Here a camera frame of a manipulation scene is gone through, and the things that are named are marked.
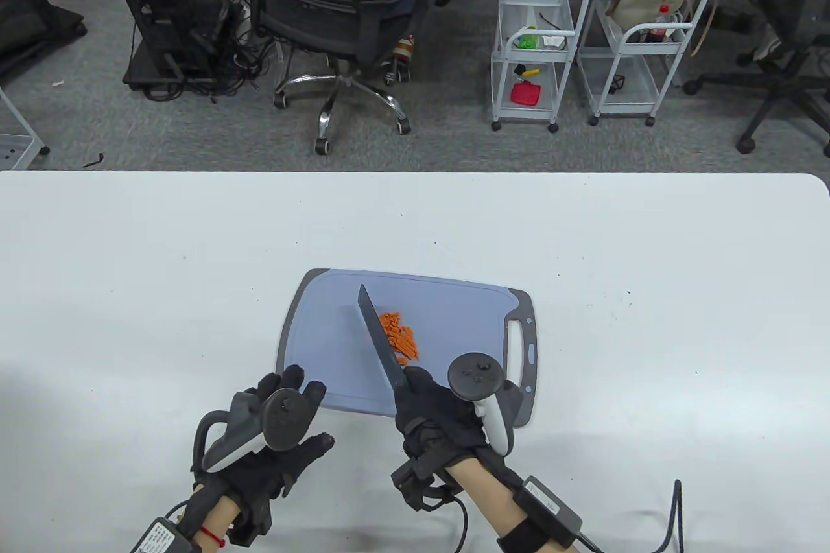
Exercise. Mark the person's right hand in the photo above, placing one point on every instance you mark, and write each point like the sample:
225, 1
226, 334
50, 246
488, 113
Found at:
434, 430

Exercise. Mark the person's left hand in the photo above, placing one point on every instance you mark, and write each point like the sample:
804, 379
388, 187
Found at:
279, 469

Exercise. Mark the heap of chopped orange plasticine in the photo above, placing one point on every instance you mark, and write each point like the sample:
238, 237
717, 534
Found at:
399, 336

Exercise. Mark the black knife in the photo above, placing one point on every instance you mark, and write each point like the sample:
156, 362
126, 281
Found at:
379, 339

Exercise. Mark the blue grey cutting board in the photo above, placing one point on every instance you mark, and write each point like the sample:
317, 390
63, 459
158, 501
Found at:
454, 313

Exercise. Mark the person's left forearm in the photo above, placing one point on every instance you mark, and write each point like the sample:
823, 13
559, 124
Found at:
217, 517

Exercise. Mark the grey handheld controller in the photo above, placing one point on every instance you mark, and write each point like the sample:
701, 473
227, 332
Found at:
476, 375
285, 417

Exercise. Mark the red pouch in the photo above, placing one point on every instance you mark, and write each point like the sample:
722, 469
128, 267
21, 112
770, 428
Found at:
525, 93

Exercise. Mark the green crumpled item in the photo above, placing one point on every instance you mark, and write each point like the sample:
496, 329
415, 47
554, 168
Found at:
528, 39

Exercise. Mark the black mesh office chair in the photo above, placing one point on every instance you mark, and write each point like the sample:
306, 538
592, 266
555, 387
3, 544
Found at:
337, 15

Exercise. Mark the red capped soda bottle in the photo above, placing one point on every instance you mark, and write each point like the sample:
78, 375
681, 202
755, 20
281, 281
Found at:
658, 34

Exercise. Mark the beige bag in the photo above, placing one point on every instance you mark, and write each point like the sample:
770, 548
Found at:
632, 2

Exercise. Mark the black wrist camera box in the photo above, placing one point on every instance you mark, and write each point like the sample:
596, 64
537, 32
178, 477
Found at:
551, 507
159, 537

